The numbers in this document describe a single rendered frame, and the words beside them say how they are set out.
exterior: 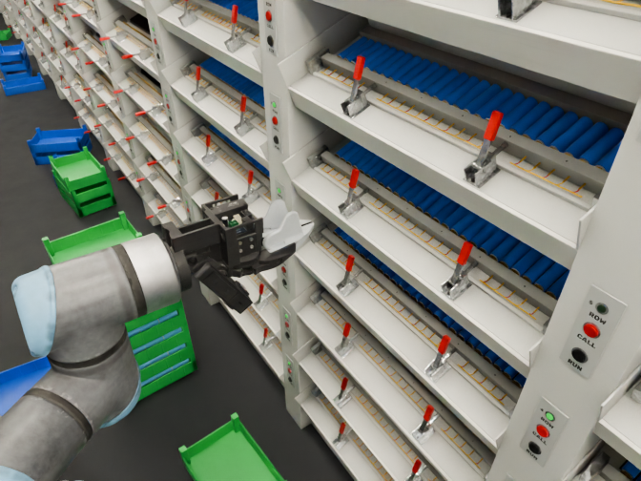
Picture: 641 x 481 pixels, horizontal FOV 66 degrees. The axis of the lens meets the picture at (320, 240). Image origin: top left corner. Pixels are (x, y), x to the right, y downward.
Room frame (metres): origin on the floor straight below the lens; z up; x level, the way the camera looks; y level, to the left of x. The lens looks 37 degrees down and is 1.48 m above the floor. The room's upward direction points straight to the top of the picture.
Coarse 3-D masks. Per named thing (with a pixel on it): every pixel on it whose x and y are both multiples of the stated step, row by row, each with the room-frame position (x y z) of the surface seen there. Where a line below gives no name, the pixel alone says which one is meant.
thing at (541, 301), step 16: (336, 160) 0.91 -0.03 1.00; (368, 192) 0.81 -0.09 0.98; (384, 192) 0.78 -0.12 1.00; (400, 208) 0.73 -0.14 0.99; (416, 224) 0.70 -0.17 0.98; (432, 224) 0.68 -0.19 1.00; (448, 240) 0.64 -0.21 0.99; (464, 240) 0.63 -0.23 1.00; (480, 256) 0.59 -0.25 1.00; (496, 272) 0.56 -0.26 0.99; (512, 272) 0.55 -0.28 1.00; (496, 288) 0.54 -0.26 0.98; (512, 288) 0.54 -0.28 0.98; (528, 288) 0.52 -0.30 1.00; (544, 304) 0.49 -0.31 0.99
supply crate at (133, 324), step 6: (180, 300) 1.16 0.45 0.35; (168, 306) 1.14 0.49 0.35; (174, 306) 1.15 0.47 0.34; (180, 306) 1.16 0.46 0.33; (156, 312) 1.11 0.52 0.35; (162, 312) 1.12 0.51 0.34; (168, 312) 1.14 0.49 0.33; (138, 318) 1.08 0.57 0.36; (144, 318) 1.09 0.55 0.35; (150, 318) 1.10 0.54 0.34; (156, 318) 1.11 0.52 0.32; (126, 324) 1.06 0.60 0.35; (132, 324) 1.07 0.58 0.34; (138, 324) 1.08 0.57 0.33; (144, 324) 1.09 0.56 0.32; (132, 330) 1.06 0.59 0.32
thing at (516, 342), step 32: (288, 160) 0.92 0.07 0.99; (320, 160) 0.94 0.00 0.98; (320, 192) 0.86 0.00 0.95; (352, 224) 0.75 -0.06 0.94; (384, 224) 0.73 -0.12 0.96; (384, 256) 0.67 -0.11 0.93; (416, 256) 0.65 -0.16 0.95; (448, 256) 0.63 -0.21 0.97; (416, 288) 0.62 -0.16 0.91; (480, 320) 0.51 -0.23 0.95; (512, 320) 0.50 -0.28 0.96; (544, 320) 0.49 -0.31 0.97; (512, 352) 0.45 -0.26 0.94
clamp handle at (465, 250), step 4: (464, 244) 0.57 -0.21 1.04; (468, 244) 0.57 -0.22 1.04; (472, 244) 0.57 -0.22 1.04; (464, 248) 0.57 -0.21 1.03; (468, 248) 0.57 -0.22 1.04; (460, 252) 0.57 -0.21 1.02; (464, 252) 0.57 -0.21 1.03; (468, 252) 0.57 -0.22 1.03; (460, 256) 0.57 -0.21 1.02; (464, 256) 0.57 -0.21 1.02; (468, 256) 0.57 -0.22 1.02; (460, 260) 0.57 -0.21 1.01; (464, 260) 0.56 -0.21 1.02; (460, 264) 0.57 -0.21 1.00; (464, 264) 0.56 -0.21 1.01; (456, 268) 0.57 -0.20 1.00; (460, 268) 0.56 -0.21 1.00; (456, 272) 0.57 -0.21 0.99; (460, 272) 0.56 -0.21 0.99; (452, 276) 0.57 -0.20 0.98; (456, 276) 0.56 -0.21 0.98; (452, 280) 0.56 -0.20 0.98; (456, 280) 0.56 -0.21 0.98; (460, 280) 0.57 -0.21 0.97
